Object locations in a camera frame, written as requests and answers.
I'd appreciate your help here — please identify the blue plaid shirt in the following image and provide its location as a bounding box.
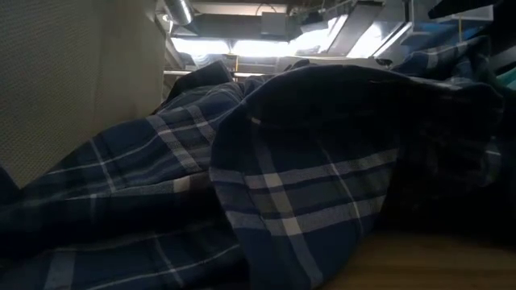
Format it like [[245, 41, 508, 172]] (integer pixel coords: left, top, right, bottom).
[[0, 35, 505, 290]]

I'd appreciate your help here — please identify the teal garment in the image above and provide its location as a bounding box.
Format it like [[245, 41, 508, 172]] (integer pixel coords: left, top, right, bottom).
[[496, 66, 516, 90]]

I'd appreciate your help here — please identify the bright ceiling light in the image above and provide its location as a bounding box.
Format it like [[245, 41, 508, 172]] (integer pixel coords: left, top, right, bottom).
[[231, 39, 302, 58], [171, 36, 231, 56]]

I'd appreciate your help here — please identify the grey ceiling box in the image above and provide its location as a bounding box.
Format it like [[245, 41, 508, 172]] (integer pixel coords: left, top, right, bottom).
[[260, 11, 288, 36]]

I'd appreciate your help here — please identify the slanted ceiling light panel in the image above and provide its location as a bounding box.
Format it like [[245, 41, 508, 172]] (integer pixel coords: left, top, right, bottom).
[[346, 22, 412, 58]]

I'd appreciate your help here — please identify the beige fabric bin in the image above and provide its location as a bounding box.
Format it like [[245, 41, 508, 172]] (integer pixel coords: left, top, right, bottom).
[[0, 0, 167, 189]]

